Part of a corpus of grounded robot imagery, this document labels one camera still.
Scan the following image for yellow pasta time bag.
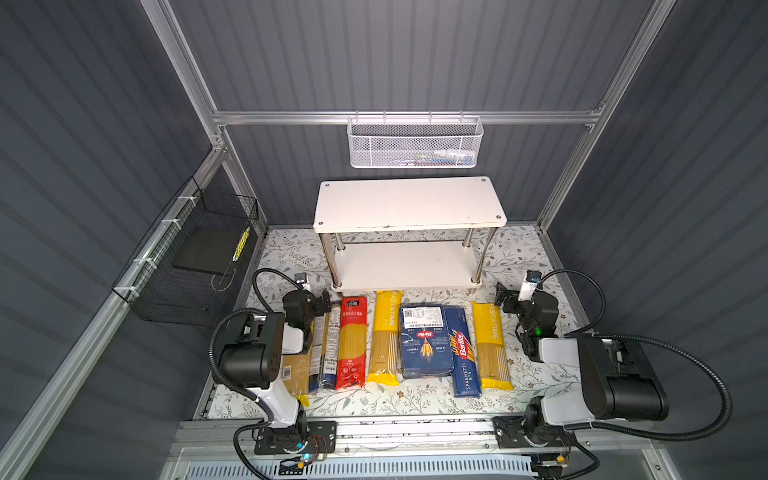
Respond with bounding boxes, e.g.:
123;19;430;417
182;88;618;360
368;291;403;386
472;302;514;391

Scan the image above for blue Barilla spaghetti box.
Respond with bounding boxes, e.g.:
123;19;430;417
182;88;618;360
444;306;482;398

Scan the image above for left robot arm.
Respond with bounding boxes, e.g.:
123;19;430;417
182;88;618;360
208;289;331;429

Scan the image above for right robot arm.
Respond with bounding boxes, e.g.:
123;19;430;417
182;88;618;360
494;280;669;446

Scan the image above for white two-tier shelf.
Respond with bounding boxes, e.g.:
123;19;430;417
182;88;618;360
313;176;507;293

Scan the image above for clear blue spaghetti bag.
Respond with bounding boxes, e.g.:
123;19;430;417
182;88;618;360
309;306;341;393

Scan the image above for red spaghetti bag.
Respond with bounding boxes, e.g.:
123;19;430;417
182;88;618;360
336;296;368;390

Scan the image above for floral table mat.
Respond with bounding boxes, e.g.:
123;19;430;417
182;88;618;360
257;225;579;417

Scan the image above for yellow spaghetti bag far left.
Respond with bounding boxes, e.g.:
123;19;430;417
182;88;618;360
281;350;311;407

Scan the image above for dark blue Barilla box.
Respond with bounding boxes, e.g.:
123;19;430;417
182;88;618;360
400;304;453;379

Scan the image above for items in white basket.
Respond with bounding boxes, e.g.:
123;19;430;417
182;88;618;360
380;149;477;168

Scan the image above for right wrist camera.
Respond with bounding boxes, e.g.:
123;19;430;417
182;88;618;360
518;270;543;302

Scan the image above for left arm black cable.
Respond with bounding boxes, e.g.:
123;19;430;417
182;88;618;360
208;267;304;397

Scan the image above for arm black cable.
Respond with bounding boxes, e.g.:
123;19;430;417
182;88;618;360
208;267;304;397
539;268;734;443

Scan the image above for black wire basket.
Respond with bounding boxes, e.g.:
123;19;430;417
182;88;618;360
113;181;261;327

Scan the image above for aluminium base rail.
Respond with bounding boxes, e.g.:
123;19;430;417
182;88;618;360
173;413;661;463

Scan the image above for white wire mesh basket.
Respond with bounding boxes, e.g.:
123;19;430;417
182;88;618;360
346;115;484;169

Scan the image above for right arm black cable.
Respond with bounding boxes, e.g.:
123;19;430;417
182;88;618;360
539;268;734;443

